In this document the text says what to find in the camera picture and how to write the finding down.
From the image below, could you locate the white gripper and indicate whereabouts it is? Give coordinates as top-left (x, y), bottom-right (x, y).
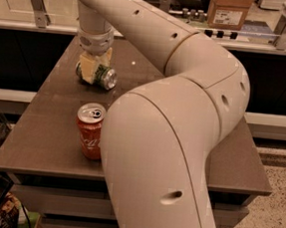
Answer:
top-left (78, 29), bottom-right (114, 85)

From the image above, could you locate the green soda can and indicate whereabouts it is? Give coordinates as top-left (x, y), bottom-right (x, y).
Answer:
top-left (76, 63), bottom-right (118, 90)

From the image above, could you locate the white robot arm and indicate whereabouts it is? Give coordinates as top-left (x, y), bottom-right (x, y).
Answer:
top-left (79, 0), bottom-right (250, 228)

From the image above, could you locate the red Coca-Cola can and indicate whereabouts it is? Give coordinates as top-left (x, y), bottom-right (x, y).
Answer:
top-left (76, 103), bottom-right (106, 160)

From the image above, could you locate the cardboard box with label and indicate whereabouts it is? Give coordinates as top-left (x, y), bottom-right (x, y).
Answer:
top-left (207, 0), bottom-right (255, 31)

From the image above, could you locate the grey table drawer base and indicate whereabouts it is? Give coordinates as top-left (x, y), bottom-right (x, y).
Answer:
top-left (4, 172), bottom-right (256, 228)

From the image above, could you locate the snack bag lower left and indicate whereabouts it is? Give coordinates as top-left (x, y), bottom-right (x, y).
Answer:
top-left (0, 192), bottom-right (20, 228)

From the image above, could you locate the left metal railing bracket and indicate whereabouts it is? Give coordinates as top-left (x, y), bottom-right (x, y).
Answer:
top-left (30, 0), bottom-right (51, 29)

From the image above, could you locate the middle metal railing bracket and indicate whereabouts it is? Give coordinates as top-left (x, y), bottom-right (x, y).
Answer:
top-left (159, 0), bottom-right (171, 12)

